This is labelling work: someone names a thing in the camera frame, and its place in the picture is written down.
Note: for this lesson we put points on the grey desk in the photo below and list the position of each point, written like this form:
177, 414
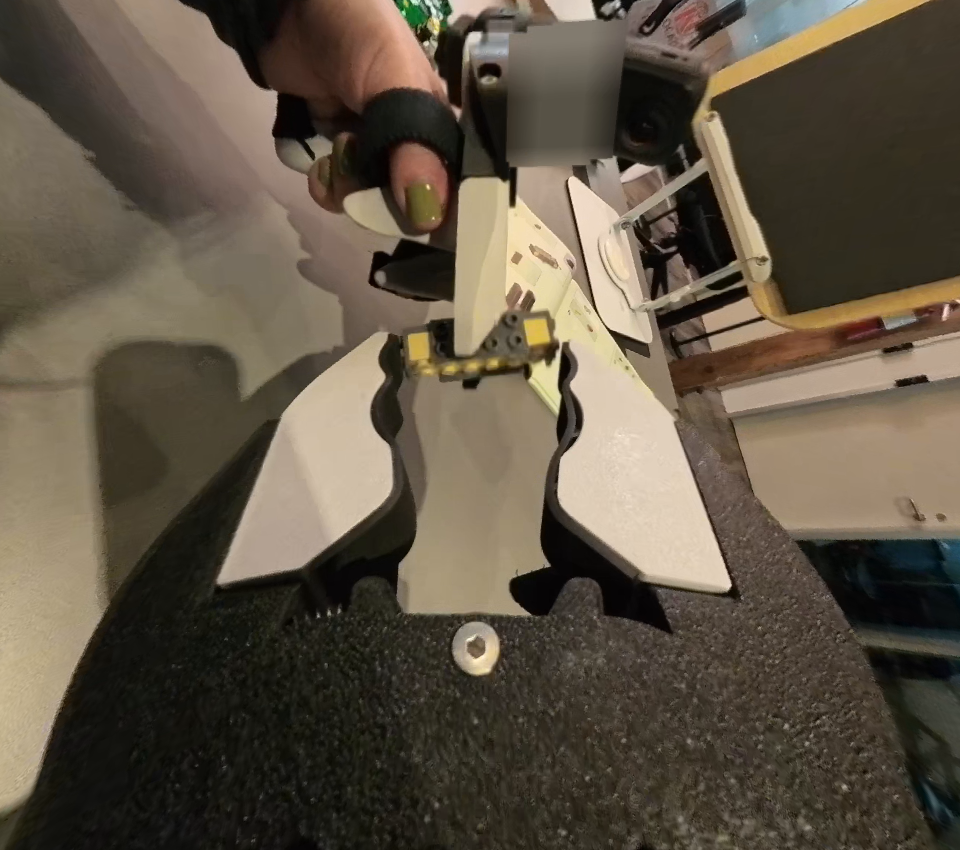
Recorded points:
112, 265

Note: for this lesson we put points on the yellow grey brick assembly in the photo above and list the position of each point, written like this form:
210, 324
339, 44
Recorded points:
536, 332

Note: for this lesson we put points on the blue storage bin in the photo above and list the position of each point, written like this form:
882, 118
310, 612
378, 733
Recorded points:
885, 587

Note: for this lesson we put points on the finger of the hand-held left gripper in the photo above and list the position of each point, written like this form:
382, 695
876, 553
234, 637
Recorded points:
480, 249

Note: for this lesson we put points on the person's left hand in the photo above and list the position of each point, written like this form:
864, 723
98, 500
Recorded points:
337, 39

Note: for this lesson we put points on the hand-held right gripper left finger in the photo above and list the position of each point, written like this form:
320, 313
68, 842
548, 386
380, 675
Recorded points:
322, 475

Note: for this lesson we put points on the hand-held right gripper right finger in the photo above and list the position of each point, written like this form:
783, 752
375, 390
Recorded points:
637, 482

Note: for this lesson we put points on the brick instruction booklet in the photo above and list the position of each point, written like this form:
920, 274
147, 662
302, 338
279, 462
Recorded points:
544, 265

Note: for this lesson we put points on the white drawer cabinet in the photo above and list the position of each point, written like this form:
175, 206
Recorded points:
825, 445

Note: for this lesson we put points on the black panel yellow rim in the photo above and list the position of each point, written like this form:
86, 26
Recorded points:
847, 152

